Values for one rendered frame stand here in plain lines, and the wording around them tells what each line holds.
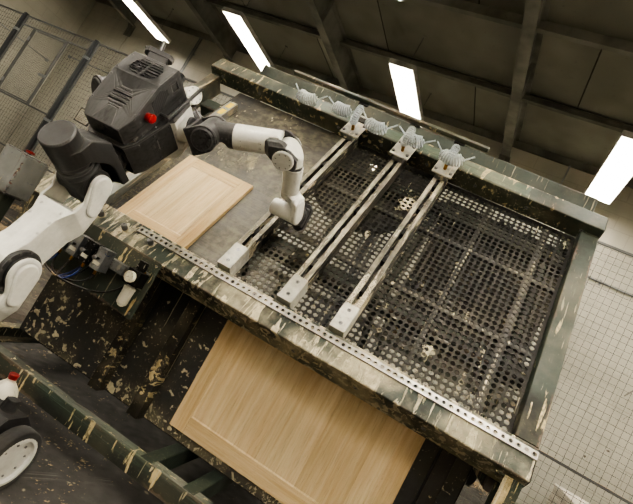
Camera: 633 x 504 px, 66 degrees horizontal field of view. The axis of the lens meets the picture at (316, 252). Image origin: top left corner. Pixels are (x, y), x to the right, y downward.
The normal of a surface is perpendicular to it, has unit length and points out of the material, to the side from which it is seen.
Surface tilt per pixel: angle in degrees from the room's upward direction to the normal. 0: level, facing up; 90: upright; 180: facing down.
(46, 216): 64
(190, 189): 58
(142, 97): 82
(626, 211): 90
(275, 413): 90
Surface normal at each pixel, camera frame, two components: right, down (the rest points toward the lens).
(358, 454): -0.20, -0.22
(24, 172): 0.85, 0.44
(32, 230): 0.03, -0.57
